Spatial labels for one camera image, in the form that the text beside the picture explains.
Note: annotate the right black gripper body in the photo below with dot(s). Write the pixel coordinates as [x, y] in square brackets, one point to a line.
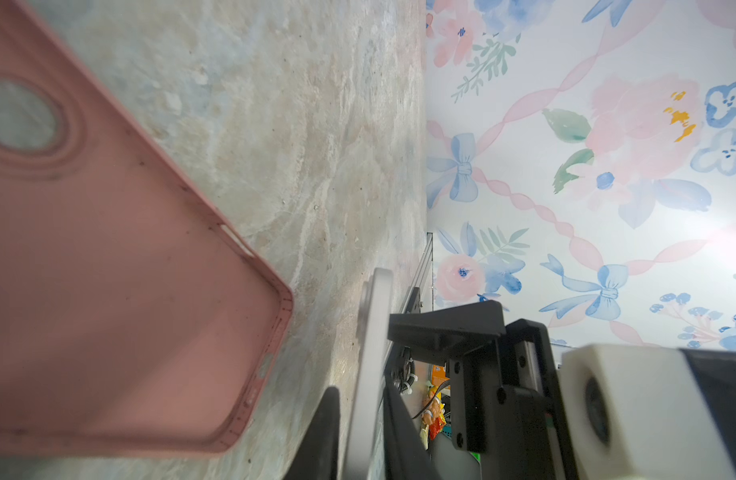
[508, 407]

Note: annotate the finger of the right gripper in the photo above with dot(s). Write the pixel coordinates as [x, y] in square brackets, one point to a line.
[439, 336]

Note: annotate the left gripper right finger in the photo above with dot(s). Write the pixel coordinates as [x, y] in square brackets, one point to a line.
[405, 457]

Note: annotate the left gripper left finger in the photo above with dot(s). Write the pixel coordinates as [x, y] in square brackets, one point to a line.
[317, 455]

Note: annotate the black phone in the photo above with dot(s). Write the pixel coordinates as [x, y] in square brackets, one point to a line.
[373, 321]

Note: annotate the pink phone case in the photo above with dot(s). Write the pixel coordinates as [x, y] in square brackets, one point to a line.
[134, 320]

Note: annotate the right aluminium corner post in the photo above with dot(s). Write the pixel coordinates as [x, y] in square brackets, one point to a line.
[421, 283]

